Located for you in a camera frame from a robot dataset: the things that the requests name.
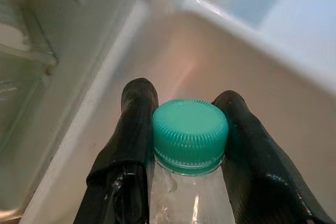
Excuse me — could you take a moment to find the clear bottle with teal cap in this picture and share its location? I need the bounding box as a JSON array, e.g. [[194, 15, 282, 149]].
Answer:
[[148, 98, 237, 224]]

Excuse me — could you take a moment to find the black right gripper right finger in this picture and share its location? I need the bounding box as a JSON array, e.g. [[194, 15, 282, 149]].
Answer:
[[212, 90, 334, 224]]

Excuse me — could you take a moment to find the grey fridge body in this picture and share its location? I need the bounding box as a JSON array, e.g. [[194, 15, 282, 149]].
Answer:
[[0, 0, 148, 224]]

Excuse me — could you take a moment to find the white fridge door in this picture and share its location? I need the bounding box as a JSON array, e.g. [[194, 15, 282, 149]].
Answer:
[[23, 0, 336, 224]]

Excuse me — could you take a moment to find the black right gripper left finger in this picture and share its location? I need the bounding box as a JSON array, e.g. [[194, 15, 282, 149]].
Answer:
[[75, 77, 160, 224]]

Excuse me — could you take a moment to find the clear glass fridge shelf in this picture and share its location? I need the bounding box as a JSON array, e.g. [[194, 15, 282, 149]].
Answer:
[[0, 6, 59, 156]]

